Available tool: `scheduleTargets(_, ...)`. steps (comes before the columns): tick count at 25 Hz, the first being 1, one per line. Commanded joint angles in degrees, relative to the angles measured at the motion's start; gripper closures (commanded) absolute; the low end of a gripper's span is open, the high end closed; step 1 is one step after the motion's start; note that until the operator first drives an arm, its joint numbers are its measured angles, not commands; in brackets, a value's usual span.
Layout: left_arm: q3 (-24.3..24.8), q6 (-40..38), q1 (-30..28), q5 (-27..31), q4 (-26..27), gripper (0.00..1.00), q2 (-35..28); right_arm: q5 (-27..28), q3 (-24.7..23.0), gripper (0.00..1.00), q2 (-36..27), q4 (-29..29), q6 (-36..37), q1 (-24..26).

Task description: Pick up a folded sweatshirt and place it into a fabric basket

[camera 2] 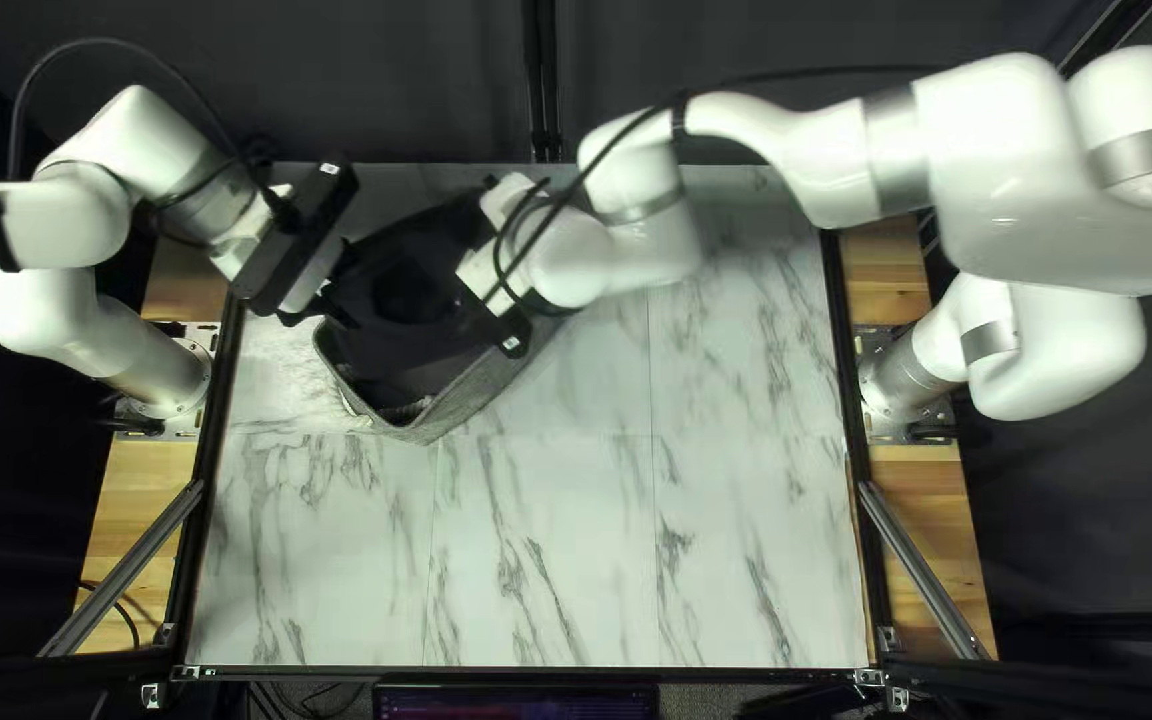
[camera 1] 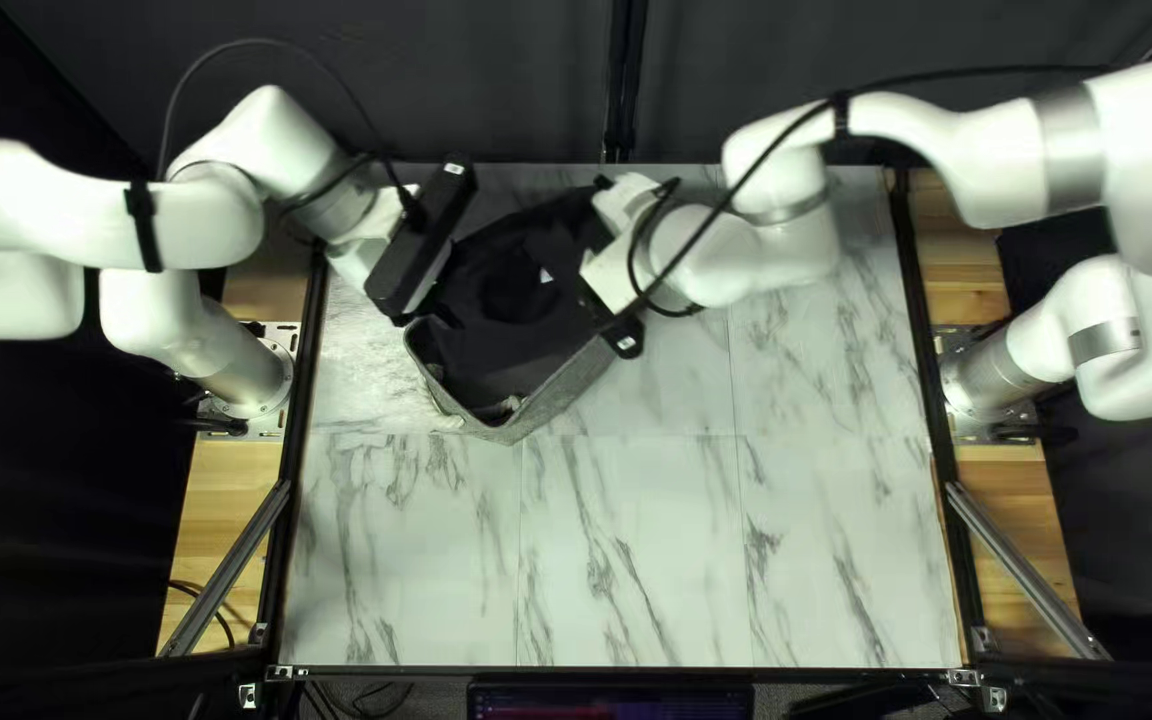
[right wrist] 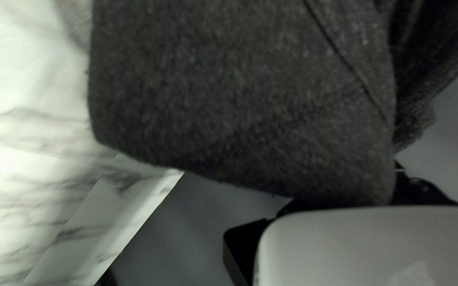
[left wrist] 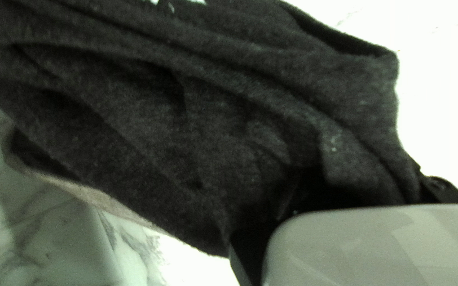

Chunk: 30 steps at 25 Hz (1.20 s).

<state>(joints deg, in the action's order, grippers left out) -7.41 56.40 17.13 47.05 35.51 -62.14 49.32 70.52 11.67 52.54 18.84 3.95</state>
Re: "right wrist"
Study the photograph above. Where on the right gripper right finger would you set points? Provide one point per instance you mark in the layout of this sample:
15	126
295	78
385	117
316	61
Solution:
420	192

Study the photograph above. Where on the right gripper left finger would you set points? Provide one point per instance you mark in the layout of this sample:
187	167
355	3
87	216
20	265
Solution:
241	246

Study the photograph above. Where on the black sweatshirt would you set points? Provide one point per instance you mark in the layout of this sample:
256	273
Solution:
233	91

